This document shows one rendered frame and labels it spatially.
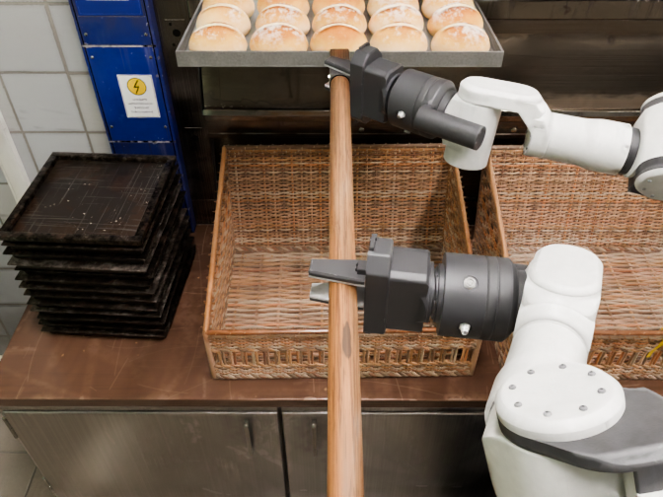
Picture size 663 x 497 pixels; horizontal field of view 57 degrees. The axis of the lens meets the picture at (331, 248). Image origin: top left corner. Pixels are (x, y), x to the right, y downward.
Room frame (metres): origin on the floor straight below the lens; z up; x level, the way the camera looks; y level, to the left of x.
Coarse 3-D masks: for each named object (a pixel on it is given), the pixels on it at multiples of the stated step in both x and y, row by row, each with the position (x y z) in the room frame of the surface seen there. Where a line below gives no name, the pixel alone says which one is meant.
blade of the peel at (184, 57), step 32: (256, 0) 1.25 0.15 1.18; (192, 32) 1.10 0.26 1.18; (192, 64) 0.98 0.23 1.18; (224, 64) 0.98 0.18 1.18; (256, 64) 0.98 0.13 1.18; (288, 64) 0.98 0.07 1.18; (320, 64) 0.98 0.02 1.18; (416, 64) 0.98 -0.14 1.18; (448, 64) 0.98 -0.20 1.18; (480, 64) 0.97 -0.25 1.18
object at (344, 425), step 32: (352, 192) 0.61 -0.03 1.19; (352, 224) 0.54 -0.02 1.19; (352, 256) 0.49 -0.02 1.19; (352, 288) 0.44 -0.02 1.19; (352, 320) 0.40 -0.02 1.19; (352, 352) 0.36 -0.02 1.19; (352, 384) 0.32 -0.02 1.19; (352, 416) 0.29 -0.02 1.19; (352, 448) 0.26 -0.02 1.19; (352, 480) 0.23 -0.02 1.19
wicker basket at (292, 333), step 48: (384, 144) 1.23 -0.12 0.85; (432, 144) 1.23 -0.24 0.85; (240, 192) 1.19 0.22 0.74; (288, 192) 1.19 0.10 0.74; (384, 192) 1.20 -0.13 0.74; (240, 240) 1.16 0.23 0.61; (288, 240) 1.16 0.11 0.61; (432, 240) 1.16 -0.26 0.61; (240, 288) 1.02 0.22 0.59; (288, 288) 1.01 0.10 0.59; (240, 336) 0.76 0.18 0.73; (288, 336) 0.76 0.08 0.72; (384, 336) 0.77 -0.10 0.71; (432, 336) 0.76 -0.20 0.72
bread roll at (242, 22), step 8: (208, 8) 1.09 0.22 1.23; (216, 8) 1.08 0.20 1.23; (224, 8) 1.08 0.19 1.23; (232, 8) 1.09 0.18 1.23; (200, 16) 1.09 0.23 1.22; (208, 16) 1.08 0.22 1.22; (216, 16) 1.07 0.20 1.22; (224, 16) 1.07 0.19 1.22; (232, 16) 1.08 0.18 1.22; (240, 16) 1.08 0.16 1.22; (200, 24) 1.08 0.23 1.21; (232, 24) 1.07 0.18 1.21; (240, 24) 1.07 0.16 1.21; (248, 24) 1.09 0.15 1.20; (248, 32) 1.09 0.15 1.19
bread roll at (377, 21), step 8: (384, 8) 1.09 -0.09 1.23; (392, 8) 1.08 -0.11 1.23; (400, 8) 1.08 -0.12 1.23; (408, 8) 1.09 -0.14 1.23; (376, 16) 1.08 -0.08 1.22; (384, 16) 1.08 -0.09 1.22; (392, 16) 1.07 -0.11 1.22; (400, 16) 1.07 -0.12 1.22; (408, 16) 1.08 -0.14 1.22; (416, 16) 1.08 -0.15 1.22; (376, 24) 1.08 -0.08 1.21; (384, 24) 1.07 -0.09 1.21; (416, 24) 1.08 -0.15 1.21
